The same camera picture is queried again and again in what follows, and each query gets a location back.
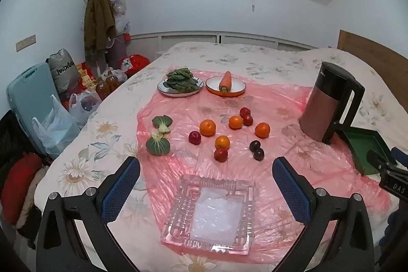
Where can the dark purple plum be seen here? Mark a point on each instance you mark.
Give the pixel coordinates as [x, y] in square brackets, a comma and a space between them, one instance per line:
[258, 155]
[255, 145]

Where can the pink plastic sheet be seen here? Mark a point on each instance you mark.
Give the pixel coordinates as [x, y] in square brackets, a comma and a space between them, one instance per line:
[191, 100]

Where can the orange rimmed plate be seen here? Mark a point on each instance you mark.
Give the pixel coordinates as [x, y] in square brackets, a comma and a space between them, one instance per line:
[237, 85]

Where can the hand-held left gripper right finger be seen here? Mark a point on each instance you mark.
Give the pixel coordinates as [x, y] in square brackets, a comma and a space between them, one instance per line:
[290, 189]

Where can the olive brown coat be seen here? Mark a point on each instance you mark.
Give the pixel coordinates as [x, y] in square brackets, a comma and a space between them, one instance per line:
[98, 17]

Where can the green spinach leaves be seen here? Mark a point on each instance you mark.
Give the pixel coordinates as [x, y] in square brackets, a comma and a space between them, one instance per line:
[181, 79]

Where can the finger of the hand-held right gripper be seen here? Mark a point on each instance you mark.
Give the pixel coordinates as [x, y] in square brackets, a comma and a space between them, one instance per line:
[379, 160]
[401, 155]

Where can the carrot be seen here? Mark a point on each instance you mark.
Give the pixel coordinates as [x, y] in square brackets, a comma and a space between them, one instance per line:
[225, 80]

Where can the wall switch panel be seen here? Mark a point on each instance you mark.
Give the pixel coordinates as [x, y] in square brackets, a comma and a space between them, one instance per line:
[26, 42]

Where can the red yellow box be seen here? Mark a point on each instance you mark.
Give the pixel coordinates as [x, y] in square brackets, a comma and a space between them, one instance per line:
[85, 76]

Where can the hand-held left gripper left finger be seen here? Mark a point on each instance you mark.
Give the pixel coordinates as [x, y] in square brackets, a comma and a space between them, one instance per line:
[122, 189]

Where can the orange mandarin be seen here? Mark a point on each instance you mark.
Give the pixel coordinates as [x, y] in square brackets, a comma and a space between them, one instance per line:
[222, 142]
[207, 127]
[236, 122]
[262, 130]

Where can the red cloth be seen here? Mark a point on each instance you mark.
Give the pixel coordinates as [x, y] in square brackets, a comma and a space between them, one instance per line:
[19, 182]

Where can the bok choy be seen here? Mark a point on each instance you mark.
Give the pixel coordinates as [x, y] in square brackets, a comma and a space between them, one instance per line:
[157, 146]
[161, 123]

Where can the brown black electric kettle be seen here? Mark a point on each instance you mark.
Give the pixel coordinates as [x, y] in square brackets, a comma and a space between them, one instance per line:
[322, 100]

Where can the wooden headboard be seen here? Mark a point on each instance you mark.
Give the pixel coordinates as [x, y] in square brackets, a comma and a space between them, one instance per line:
[376, 49]

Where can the red bag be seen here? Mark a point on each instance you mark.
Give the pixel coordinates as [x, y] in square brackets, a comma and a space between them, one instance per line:
[137, 63]

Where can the light blue suitcase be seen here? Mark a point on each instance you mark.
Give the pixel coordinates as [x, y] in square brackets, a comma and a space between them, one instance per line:
[28, 84]

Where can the amber oil bottle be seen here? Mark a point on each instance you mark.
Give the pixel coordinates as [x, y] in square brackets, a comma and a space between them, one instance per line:
[113, 80]
[102, 89]

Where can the white plate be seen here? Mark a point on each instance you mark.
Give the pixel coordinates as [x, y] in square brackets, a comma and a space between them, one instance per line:
[178, 94]

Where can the clear glass ashtray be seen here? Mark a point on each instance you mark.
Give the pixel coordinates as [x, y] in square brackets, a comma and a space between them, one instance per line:
[216, 217]

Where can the bluish plastic bag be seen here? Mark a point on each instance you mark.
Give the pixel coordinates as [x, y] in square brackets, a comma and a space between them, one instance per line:
[57, 131]

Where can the grey printed bag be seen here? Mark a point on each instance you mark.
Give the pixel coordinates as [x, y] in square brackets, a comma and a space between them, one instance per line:
[63, 68]

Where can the green tray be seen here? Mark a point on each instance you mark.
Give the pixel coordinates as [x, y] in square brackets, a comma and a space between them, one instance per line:
[366, 144]

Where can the red plum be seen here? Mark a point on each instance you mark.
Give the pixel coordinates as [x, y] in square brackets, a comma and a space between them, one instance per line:
[221, 154]
[248, 120]
[194, 137]
[244, 111]

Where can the white plastic bag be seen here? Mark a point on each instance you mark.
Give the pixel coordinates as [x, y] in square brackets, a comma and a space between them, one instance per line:
[86, 106]

